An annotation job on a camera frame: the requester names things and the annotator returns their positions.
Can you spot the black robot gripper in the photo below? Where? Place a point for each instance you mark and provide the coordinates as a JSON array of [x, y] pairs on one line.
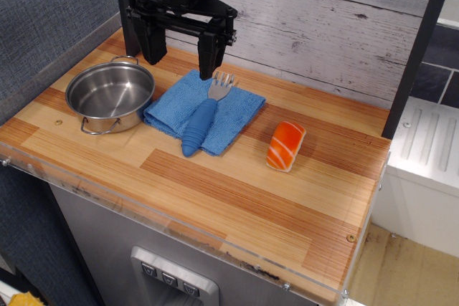
[[210, 20]]

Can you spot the silver steel pot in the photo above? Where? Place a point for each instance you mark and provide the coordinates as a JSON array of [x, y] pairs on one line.
[[111, 97]]

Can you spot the blue folded cloth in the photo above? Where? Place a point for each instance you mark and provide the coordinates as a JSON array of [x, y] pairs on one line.
[[186, 111]]

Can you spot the salmon sushi toy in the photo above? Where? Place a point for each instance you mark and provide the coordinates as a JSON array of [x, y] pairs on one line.
[[284, 145]]

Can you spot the clear acrylic table guard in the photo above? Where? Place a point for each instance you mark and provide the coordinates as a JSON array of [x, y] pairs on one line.
[[288, 280]]

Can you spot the grey toy fridge cabinet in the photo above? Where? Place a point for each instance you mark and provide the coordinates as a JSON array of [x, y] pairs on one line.
[[141, 264]]

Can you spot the white ribbed box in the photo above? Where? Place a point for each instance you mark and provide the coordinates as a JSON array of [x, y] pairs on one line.
[[419, 195]]

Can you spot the yellow object bottom left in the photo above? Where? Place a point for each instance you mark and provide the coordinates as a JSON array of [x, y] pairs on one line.
[[25, 299]]

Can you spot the blue handled metal fork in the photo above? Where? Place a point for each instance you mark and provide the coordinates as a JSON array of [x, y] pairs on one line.
[[199, 123]]

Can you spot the black right frame post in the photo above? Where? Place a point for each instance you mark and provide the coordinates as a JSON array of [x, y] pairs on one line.
[[427, 27]]

